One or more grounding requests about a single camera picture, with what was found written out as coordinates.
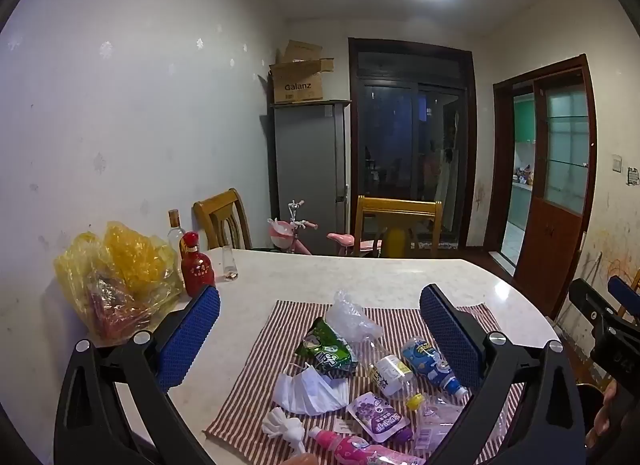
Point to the clear bottle with yellow label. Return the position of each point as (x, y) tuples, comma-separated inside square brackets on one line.
[(392, 372)]

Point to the crumpled white tissue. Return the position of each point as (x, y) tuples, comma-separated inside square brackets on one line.
[(282, 427)]

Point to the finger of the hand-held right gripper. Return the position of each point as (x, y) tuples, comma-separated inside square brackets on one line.
[(587, 302), (625, 292)]

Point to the person's right hand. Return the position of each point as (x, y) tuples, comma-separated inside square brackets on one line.
[(599, 422)]

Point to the wooden door with glass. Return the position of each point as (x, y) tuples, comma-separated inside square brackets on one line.
[(547, 240)]

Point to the grey refrigerator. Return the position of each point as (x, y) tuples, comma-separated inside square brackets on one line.
[(310, 170)]

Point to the small cardboard box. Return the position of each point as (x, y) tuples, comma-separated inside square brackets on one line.
[(302, 51)]

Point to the pink drink bottle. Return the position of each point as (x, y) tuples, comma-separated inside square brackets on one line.
[(350, 447)]

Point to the clear plastic bag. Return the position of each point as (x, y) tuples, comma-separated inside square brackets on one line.
[(350, 317)]

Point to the pink child's bicycle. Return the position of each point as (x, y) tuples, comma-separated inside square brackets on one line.
[(285, 232)]

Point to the red liquor bottle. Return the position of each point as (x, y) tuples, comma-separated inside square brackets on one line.
[(196, 270)]

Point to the patterned doormat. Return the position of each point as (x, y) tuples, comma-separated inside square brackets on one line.
[(432, 245)]

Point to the clear glass bottle gold cap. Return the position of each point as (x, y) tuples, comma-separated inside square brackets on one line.
[(175, 235)]

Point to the yellow plastic bag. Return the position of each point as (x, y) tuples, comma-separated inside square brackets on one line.
[(125, 260)]

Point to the small drinking glass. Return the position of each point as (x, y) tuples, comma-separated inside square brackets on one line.
[(230, 265)]

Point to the clear plastic bowl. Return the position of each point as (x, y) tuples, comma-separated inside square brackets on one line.
[(437, 420)]

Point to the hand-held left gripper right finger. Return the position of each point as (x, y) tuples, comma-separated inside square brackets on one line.
[(450, 335)]

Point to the green snack wrapper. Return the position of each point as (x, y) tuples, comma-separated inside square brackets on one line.
[(325, 350)]

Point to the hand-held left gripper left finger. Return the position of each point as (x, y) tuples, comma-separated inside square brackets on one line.
[(192, 335)]

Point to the large cardboard box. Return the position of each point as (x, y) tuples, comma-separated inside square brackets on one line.
[(297, 82)]

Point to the purple drink pouch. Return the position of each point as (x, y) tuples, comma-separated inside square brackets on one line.
[(380, 417)]

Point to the wooden chair with open back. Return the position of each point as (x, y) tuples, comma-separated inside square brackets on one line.
[(400, 207)]

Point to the white face mask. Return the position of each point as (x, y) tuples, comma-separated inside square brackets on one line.
[(310, 390)]

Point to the dark sliding glass door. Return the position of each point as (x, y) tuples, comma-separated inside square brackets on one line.
[(410, 145)]

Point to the wooden chair with curved slats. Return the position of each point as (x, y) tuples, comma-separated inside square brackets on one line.
[(220, 205)]

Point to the striped cloth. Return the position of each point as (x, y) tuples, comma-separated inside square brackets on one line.
[(280, 335)]

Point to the white light switch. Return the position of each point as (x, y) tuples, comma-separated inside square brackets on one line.
[(617, 163)]

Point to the blue drink bottle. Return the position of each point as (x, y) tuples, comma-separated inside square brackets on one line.
[(430, 360)]

